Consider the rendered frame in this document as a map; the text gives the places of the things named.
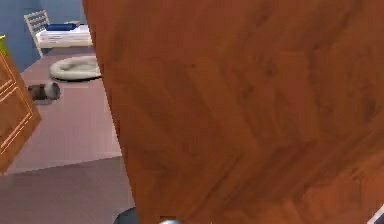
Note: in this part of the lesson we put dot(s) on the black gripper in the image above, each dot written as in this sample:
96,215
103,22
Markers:
128,217

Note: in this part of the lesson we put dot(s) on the dark grey cylinder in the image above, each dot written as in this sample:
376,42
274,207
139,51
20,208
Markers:
44,91

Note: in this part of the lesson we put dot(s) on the brown wooden door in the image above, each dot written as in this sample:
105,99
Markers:
240,110

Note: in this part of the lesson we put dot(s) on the brown wooden cupboard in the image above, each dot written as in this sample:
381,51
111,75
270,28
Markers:
13,110

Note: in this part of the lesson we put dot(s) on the grey round floor cushion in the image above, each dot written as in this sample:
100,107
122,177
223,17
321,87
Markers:
76,67

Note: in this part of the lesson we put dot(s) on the white bed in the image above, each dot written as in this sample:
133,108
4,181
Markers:
60,35

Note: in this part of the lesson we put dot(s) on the blue pillow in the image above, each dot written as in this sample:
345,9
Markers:
61,26

